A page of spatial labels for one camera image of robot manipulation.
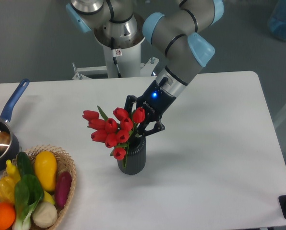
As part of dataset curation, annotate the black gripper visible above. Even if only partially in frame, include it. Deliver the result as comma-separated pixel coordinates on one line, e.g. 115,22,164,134
124,77,176,137

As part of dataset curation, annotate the red tulip bouquet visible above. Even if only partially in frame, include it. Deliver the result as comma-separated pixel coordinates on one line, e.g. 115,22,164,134
82,106,145,168

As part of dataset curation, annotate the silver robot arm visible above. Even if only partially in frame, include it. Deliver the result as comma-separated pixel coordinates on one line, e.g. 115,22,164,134
66,0,224,136

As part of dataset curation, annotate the dark grey ribbed vase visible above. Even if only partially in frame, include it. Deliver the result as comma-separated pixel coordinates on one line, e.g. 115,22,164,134
117,136,146,175

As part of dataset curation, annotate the purple eggplant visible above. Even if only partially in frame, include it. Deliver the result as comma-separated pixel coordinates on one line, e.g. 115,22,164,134
54,171,72,208

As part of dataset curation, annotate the yellow squash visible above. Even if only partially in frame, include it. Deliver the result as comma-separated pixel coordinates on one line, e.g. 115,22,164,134
34,151,57,192

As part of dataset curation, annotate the small yellow lemon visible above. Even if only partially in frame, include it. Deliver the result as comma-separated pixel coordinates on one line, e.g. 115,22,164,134
43,191,55,205

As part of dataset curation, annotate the green cucumber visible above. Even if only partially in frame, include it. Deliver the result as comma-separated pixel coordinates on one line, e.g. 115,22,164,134
16,151,35,177

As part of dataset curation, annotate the green bok choy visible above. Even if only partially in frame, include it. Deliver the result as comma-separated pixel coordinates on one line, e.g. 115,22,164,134
12,174,44,230

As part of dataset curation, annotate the beige round bun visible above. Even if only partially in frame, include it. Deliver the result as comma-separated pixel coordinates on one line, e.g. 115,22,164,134
32,202,58,228

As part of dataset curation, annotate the yellow bell pepper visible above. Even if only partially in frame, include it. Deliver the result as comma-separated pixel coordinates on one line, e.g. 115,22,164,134
0,176,15,205

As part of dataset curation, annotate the blue translucent container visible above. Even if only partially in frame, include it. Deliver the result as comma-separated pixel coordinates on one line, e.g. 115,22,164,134
267,0,286,41

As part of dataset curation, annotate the orange fruit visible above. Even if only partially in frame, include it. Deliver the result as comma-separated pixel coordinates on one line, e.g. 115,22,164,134
0,202,16,230

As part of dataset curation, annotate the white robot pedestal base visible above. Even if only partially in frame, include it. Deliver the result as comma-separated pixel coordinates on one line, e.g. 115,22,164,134
72,13,159,80

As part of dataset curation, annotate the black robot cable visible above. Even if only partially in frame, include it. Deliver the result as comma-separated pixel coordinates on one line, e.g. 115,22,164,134
110,37,122,79

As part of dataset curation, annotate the blue handled saucepan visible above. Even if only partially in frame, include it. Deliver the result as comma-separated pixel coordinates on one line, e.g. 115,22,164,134
0,79,30,171

